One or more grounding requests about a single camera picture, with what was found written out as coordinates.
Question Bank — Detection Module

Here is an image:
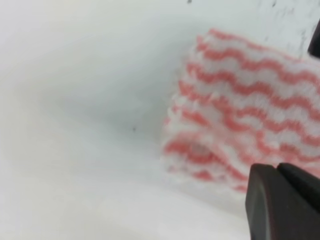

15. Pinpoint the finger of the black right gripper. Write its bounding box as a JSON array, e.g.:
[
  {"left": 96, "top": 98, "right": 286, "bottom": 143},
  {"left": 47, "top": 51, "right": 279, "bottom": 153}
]
[{"left": 307, "top": 20, "right": 320, "bottom": 58}]

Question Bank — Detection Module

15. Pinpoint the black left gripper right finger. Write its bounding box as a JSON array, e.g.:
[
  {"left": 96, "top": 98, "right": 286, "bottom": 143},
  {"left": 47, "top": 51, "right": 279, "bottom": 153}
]
[{"left": 276, "top": 163, "right": 320, "bottom": 212}]

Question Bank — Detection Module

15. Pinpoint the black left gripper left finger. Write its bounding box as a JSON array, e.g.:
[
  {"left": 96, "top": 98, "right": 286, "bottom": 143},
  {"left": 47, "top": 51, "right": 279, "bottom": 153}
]
[{"left": 245, "top": 164, "right": 320, "bottom": 240}]

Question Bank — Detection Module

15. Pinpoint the pink white wavy striped towel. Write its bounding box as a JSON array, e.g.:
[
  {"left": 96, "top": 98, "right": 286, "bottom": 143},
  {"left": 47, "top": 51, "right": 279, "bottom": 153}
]
[{"left": 162, "top": 29, "right": 320, "bottom": 192}]

